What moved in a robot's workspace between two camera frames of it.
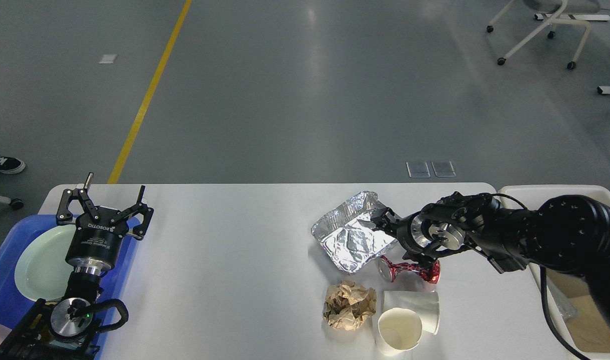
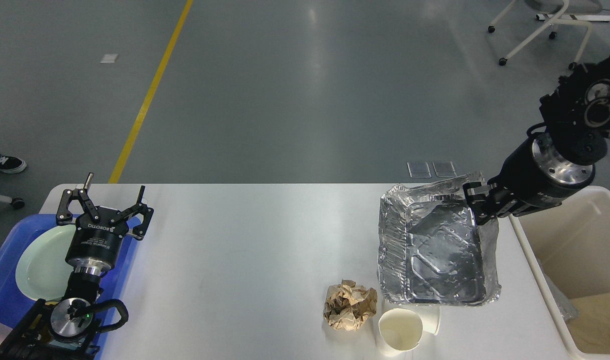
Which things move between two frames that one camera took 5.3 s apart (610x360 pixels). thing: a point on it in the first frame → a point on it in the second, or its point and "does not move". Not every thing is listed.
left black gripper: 94,246 does not move
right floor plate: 443,168 does not move
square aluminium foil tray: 347,236 → 431,249
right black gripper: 409,234 → 536,176
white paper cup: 398,330 does not move
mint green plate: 42,273 does not move
